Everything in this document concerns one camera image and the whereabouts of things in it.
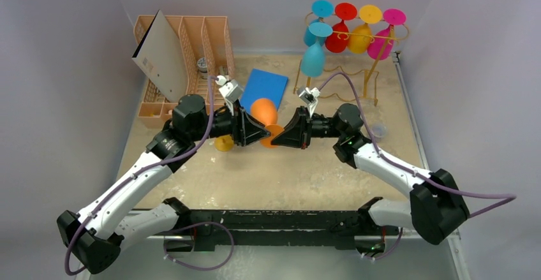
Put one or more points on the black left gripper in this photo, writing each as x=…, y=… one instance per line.
x=245, y=129

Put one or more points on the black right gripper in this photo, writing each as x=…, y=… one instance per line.
x=305, y=127

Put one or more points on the orange wine glass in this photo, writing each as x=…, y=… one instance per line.
x=265, y=111

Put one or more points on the yellow front wine glass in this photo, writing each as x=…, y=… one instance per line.
x=224, y=143

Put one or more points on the yellow wine glass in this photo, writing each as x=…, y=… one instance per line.
x=224, y=143
x=361, y=36

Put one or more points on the light blue front wine glass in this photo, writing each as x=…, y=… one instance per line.
x=313, y=60

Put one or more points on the light blue wine glass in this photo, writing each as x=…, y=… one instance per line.
x=320, y=9
x=313, y=60

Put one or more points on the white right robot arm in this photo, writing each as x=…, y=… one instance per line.
x=434, y=208

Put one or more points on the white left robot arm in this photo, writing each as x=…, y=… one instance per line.
x=98, y=233

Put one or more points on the gold metal wine glass rack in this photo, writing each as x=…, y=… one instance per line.
x=352, y=24

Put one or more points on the red wine glass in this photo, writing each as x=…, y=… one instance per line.
x=338, y=40

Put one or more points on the yellow rear wine glass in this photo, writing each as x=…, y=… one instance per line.
x=361, y=36

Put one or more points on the magenta wine glass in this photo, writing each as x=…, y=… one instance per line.
x=383, y=42

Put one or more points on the light blue rear wine glass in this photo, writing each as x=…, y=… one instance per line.
x=320, y=9

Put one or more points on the blue notebook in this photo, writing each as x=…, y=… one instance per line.
x=263, y=85

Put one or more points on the small jar in organizer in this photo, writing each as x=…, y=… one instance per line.
x=202, y=68

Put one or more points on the pink plastic file organizer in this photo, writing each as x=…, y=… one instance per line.
x=200, y=37

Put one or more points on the grey board in organizer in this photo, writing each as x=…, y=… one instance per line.
x=159, y=55

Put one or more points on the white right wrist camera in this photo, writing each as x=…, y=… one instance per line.
x=310, y=98

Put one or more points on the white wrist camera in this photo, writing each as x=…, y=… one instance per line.
x=310, y=98
x=230, y=90

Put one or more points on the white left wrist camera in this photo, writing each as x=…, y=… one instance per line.
x=230, y=90

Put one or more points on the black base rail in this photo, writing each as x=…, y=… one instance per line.
x=340, y=229

